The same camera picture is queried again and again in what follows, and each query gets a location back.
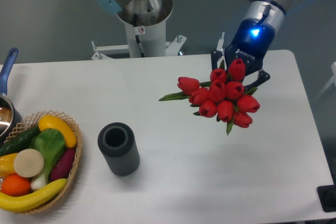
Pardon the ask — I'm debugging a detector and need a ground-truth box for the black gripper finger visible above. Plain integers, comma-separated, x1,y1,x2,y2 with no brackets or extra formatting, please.
244,68,270,89
211,49,225,70

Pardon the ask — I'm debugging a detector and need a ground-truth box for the purple sweet potato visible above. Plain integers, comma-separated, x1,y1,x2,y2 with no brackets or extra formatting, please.
50,148,76,182

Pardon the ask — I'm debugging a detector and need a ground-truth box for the black device at edge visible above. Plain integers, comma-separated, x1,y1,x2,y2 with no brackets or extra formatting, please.
317,185,335,212

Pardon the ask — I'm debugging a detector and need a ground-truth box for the blue handled saucepan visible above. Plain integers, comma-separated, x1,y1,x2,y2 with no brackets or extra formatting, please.
1,48,22,146

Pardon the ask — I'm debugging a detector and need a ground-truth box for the green cucumber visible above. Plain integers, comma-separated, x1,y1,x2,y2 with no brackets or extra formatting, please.
1,125,40,156

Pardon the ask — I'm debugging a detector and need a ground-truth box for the orange fruit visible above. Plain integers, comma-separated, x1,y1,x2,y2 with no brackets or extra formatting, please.
1,174,30,197

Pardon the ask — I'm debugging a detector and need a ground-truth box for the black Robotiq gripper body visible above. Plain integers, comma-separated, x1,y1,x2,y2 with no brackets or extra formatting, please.
224,19,275,75

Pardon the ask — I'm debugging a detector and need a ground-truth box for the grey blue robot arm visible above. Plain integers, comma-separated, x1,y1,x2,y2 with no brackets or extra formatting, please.
94,0,293,89

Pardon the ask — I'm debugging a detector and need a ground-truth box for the yellow banana lower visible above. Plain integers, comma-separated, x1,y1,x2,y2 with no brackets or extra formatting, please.
1,178,67,213

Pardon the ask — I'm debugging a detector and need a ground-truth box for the dark grey ribbed vase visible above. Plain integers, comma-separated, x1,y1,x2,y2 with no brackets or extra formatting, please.
98,122,140,176

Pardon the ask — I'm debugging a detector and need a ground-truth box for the red tulip bouquet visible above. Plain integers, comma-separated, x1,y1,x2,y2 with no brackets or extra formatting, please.
159,58,260,134

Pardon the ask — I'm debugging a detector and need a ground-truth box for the beige round disc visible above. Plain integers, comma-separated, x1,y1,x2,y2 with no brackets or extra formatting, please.
14,148,44,178

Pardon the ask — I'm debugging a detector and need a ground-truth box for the woven wicker basket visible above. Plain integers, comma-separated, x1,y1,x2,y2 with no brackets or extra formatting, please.
5,111,82,214

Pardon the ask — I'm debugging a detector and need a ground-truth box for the yellow pepper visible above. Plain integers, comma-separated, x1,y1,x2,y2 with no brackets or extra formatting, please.
0,153,18,178

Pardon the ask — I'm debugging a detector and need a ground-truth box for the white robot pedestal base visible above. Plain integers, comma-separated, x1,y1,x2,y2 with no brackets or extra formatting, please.
95,0,187,58

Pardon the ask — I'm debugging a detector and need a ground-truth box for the white frame at right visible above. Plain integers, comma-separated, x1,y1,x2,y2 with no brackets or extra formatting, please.
316,62,336,101

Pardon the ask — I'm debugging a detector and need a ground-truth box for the green bok choy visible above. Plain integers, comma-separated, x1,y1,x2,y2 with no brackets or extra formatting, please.
29,129,65,191

